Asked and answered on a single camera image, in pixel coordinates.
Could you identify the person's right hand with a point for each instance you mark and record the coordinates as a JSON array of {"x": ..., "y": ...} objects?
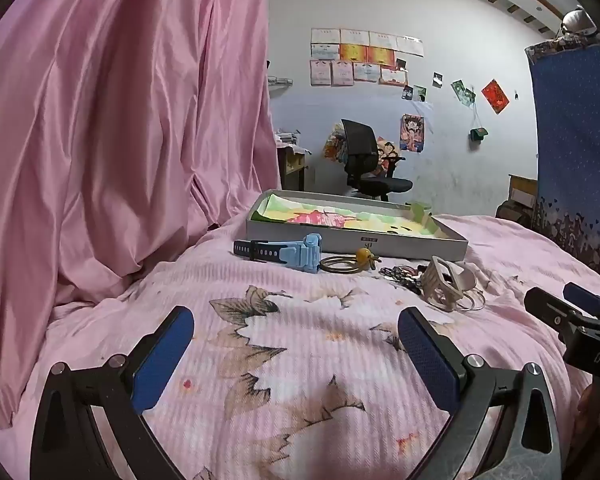
[{"x": 587, "y": 410}]

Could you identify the group of wall certificates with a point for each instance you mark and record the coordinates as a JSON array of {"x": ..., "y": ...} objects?
[{"x": 365, "y": 57}]

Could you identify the wooden desk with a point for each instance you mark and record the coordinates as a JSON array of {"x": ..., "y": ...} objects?
[{"x": 292, "y": 160}]

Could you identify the pink floral blanket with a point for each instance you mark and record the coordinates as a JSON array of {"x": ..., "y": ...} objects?
[{"x": 290, "y": 360}]

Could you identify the green hanging pouch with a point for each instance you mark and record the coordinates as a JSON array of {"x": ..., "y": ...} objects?
[{"x": 478, "y": 134}]

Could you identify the metal wall shelf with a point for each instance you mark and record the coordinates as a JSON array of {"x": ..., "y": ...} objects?
[{"x": 280, "y": 80}]

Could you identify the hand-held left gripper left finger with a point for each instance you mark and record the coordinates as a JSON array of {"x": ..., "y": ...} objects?
[{"x": 162, "y": 355}]

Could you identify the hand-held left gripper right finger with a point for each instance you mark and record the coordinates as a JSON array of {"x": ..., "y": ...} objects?
[{"x": 427, "y": 360}]

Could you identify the large silver bangle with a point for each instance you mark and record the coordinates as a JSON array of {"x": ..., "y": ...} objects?
[{"x": 472, "y": 305}]

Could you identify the blue starry curtain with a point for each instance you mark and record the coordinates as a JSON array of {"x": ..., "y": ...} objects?
[{"x": 575, "y": 160}]

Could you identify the shallow grey cardboard box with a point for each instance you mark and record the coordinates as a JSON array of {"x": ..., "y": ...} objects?
[{"x": 360, "y": 245}]

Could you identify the green wall photo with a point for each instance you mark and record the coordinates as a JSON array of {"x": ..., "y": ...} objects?
[{"x": 462, "y": 92}]

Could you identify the red square wall poster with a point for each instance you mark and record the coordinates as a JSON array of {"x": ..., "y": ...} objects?
[{"x": 496, "y": 95}]

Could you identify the blue smartwatch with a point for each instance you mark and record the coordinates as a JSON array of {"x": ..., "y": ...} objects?
[{"x": 307, "y": 255}]

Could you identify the pink hanging cloth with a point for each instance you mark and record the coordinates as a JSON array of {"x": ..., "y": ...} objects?
[{"x": 105, "y": 135}]

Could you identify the small dark wall photo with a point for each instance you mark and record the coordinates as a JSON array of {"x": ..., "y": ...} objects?
[{"x": 437, "y": 80}]

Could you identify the cardboard boxes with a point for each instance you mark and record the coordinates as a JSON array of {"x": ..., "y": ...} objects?
[{"x": 520, "y": 195}]

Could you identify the pair of small wall photos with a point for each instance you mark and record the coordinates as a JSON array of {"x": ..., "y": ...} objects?
[{"x": 414, "y": 93}]

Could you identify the black office chair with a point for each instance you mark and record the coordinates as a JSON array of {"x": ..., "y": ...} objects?
[{"x": 362, "y": 155}]

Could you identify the cartoon poster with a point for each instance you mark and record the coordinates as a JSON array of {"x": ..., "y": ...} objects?
[
  {"x": 334, "y": 145},
  {"x": 387, "y": 152}
]

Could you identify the beige plastic hair claw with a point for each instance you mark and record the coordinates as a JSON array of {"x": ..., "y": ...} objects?
[{"x": 442, "y": 280}]

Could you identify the orange anime wall poster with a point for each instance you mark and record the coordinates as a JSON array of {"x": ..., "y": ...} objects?
[{"x": 412, "y": 132}]

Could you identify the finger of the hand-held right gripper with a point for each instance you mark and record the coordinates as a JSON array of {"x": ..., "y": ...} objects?
[
  {"x": 582, "y": 297},
  {"x": 545, "y": 305}
]

